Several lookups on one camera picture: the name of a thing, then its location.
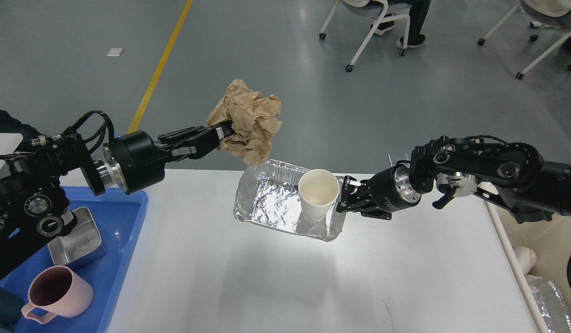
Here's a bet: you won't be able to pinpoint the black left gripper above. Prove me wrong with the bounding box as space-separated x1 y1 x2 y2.
99 122 236 195

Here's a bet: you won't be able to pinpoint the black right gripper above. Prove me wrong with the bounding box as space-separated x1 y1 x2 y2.
336 165 422 221

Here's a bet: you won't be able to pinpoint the cream paper cup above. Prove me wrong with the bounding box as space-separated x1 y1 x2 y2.
298 169 341 222

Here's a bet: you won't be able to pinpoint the brown paper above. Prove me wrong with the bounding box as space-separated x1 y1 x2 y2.
206 79 282 166

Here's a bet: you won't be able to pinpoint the aluminium foil tray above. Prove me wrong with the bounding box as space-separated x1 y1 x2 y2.
233 160 346 242

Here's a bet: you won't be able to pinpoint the steel rectangular container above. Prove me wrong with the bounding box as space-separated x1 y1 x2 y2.
47 206 106 270

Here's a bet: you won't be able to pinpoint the pink mug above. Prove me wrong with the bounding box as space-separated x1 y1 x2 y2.
21 265 94 324

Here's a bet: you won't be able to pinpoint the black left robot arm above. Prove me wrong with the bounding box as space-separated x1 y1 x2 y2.
0 111 236 280

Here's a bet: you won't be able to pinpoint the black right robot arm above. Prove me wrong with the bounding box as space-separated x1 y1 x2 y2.
336 135 571 224

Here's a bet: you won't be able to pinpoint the blue plastic tray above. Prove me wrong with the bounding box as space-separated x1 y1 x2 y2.
13 186 148 333

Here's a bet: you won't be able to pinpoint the white cup in bin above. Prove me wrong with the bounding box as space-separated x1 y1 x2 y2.
513 245 537 275

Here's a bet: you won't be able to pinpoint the white side table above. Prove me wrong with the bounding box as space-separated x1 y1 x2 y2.
0 133 23 170

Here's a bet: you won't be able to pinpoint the white office chair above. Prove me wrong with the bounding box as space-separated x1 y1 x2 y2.
319 0 411 73

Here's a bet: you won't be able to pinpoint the cream plastic bin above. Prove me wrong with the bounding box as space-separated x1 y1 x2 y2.
486 203 571 314

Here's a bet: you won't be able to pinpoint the seated person dark trousers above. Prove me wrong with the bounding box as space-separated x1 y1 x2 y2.
368 0 431 48

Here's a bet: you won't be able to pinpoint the foil tray in bin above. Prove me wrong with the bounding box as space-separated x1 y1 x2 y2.
525 275 571 333

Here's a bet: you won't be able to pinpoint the white chair at right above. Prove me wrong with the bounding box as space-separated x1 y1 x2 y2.
477 0 571 80

